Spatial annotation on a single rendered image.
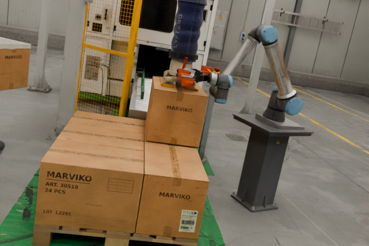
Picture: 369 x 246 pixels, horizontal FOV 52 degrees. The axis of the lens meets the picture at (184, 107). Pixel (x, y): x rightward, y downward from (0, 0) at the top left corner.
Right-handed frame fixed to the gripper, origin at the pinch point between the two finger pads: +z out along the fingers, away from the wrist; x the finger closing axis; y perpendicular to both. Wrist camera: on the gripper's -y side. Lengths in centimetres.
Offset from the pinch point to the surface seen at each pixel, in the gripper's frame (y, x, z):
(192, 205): -63, -70, -12
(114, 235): -64, -96, 33
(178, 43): 19.4, 20.1, 6.0
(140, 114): 61, -50, 25
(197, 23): 18.7, 37.7, -6.3
